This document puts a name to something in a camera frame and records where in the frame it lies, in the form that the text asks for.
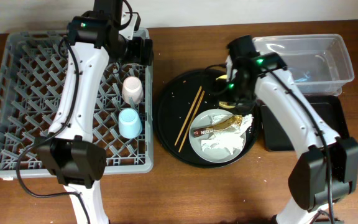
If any pink cup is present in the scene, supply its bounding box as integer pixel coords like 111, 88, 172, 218
122, 77, 144, 105

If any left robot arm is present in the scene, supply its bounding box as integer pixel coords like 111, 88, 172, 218
34, 12, 152, 223

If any grey plate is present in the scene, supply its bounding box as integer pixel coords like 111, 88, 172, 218
188, 109, 251, 164

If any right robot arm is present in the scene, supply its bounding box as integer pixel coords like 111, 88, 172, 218
223, 52, 358, 223

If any round black tray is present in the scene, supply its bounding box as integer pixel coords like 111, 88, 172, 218
153, 69, 261, 169

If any light blue cup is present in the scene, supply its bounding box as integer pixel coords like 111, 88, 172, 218
119, 108, 142, 139

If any wooden chopstick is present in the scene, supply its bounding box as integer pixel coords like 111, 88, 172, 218
174, 86, 202, 146
178, 90, 205, 153

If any brown coffee stick wrapper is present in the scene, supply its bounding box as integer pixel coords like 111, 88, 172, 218
193, 115, 242, 138

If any black rectangular tray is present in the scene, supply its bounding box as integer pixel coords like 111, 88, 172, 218
260, 95, 350, 152

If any clear plastic bin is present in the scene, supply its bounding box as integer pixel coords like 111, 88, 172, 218
252, 34, 354, 96

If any yellow bowl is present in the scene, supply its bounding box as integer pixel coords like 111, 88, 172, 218
213, 74, 236, 109

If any grey dishwasher rack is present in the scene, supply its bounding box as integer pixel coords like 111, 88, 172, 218
0, 30, 154, 180

